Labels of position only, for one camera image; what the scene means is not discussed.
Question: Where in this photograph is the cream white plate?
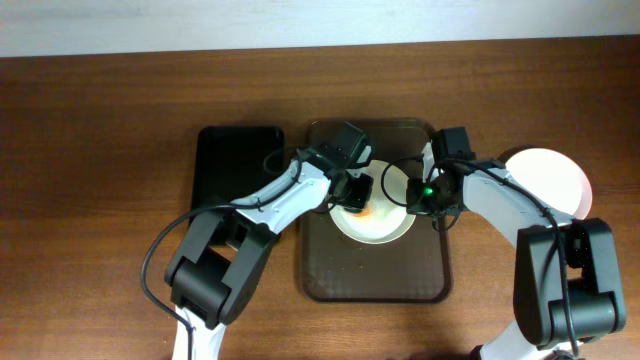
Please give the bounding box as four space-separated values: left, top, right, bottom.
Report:
329 160 416 245

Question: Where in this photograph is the green orange sponge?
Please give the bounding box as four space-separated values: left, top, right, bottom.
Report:
350 205 372 218

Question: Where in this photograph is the pinkish white plate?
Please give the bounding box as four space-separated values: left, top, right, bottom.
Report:
506 148 593 219

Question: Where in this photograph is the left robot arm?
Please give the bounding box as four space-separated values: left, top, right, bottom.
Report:
161 123 373 359

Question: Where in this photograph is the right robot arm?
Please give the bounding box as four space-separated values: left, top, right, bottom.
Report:
406 127 627 360

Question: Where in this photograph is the black small tray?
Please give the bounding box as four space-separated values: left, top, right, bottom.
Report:
191 126 285 209

